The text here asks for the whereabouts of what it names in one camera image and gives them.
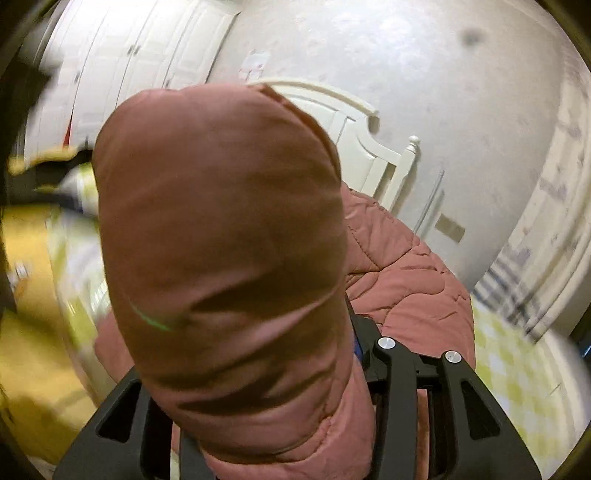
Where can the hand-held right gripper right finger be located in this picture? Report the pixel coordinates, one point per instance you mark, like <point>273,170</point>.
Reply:
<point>388,369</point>

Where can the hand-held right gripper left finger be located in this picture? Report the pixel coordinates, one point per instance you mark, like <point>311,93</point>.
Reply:
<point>134,457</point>

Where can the red quilted blanket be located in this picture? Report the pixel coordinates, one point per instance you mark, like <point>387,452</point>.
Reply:
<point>221,207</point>

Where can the green checked bed sheet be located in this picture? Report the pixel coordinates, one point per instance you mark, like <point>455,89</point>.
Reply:
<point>508,369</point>

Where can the yellow floral bed sheet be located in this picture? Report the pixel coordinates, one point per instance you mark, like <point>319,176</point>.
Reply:
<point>32,346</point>

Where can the dark window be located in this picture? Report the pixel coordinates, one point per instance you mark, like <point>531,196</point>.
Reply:
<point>582,341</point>

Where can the white wooden bed headboard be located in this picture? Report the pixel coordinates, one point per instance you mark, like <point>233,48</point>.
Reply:
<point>369,157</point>

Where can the printed cream curtain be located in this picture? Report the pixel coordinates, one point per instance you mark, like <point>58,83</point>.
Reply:
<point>554,207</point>

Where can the white wardrobe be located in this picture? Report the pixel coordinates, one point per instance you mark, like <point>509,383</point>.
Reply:
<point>138,41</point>

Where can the wall switch panel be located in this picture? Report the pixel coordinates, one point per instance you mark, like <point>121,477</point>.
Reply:
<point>450,228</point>

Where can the thin wall pipe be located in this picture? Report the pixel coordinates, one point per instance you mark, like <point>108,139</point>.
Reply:
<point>429,201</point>

